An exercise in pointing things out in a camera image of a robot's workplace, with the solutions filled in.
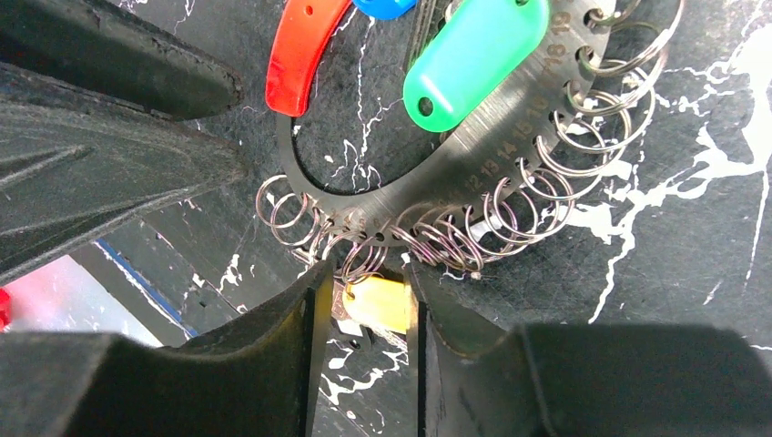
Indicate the yellow tag key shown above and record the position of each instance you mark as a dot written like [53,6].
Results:
[374,307]

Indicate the white card box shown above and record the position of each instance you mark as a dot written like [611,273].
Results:
[92,289]

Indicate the small blue tag key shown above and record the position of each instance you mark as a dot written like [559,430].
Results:
[384,9]

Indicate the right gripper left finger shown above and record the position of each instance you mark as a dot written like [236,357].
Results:
[256,375]

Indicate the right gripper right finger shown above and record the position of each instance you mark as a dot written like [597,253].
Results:
[471,377]

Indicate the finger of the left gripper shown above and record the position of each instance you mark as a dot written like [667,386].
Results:
[76,165]
[102,48]

